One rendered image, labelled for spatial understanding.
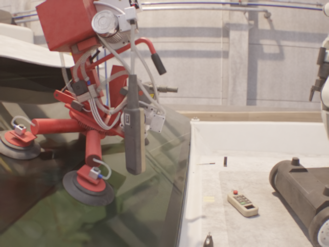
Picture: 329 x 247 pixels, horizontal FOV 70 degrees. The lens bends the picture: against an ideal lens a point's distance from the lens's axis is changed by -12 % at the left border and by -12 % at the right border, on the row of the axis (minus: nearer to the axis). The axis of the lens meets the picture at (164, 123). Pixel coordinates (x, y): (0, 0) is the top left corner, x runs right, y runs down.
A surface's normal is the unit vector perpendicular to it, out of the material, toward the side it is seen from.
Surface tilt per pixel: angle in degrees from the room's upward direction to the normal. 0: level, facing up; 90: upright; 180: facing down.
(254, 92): 90
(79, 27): 90
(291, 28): 90
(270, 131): 90
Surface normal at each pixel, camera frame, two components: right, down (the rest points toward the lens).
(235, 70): -0.13, 0.22
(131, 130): -0.67, 0.16
